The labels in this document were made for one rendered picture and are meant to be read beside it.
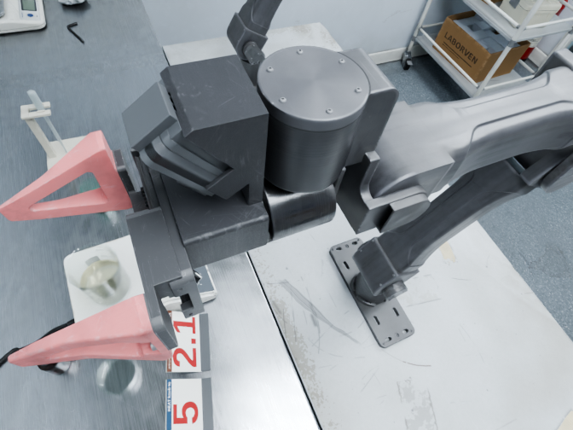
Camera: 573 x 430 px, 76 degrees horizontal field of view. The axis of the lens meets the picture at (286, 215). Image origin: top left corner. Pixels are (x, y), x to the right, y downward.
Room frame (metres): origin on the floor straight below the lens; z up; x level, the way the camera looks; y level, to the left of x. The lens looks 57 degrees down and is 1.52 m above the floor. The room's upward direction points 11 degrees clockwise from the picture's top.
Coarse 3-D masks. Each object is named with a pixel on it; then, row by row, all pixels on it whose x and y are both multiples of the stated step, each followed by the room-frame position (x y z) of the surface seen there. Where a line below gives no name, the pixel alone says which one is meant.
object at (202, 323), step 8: (176, 312) 0.16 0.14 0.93; (200, 320) 0.16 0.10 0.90; (200, 328) 0.15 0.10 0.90; (208, 328) 0.15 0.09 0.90; (200, 336) 0.13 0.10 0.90; (208, 336) 0.14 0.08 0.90; (200, 344) 0.12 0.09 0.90; (208, 344) 0.12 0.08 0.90; (200, 352) 0.11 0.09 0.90; (208, 352) 0.11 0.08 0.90; (200, 360) 0.10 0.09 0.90; (208, 360) 0.10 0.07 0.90; (200, 368) 0.09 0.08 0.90; (208, 368) 0.09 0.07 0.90
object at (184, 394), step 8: (176, 384) 0.06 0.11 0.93; (184, 384) 0.06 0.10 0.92; (192, 384) 0.06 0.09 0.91; (176, 392) 0.05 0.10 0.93; (184, 392) 0.05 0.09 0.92; (192, 392) 0.05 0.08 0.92; (176, 400) 0.04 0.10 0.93; (184, 400) 0.04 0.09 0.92; (192, 400) 0.04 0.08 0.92; (176, 408) 0.03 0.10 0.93; (184, 408) 0.03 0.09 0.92; (192, 408) 0.03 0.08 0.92; (176, 416) 0.02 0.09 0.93; (184, 416) 0.02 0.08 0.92; (192, 416) 0.02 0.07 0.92; (176, 424) 0.01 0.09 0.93; (184, 424) 0.01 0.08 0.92; (192, 424) 0.01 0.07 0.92
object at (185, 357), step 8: (176, 320) 0.14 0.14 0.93; (184, 320) 0.15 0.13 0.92; (192, 320) 0.15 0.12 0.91; (176, 328) 0.13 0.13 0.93; (184, 328) 0.14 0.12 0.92; (192, 328) 0.14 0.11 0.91; (184, 336) 0.12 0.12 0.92; (192, 336) 0.13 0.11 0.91; (184, 344) 0.11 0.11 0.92; (192, 344) 0.12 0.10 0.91; (176, 352) 0.10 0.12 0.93; (184, 352) 0.10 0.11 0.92; (192, 352) 0.11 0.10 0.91; (176, 360) 0.09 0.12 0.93; (184, 360) 0.09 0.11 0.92; (192, 360) 0.09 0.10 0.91; (176, 368) 0.08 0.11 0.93; (184, 368) 0.08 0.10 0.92; (192, 368) 0.08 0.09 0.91
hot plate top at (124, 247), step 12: (120, 240) 0.23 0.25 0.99; (120, 252) 0.21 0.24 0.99; (132, 252) 0.22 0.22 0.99; (132, 264) 0.20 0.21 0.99; (132, 276) 0.18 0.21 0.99; (72, 288) 0.15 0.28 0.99; (132, 288) 0.16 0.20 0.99; (72, 300) 0.13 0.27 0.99; (84, 300) 0.13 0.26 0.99; (84, 312) 0.12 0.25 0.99; (96, 312) 0.12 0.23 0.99
